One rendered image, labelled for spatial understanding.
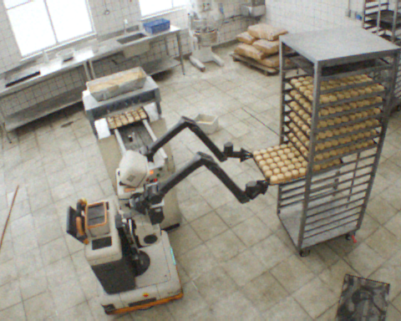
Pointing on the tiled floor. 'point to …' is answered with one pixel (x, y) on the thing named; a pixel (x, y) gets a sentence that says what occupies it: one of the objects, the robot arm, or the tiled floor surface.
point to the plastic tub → (209, 123)
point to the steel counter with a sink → (116, 42)
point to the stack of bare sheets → (362, 300)
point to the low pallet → (255, 64)
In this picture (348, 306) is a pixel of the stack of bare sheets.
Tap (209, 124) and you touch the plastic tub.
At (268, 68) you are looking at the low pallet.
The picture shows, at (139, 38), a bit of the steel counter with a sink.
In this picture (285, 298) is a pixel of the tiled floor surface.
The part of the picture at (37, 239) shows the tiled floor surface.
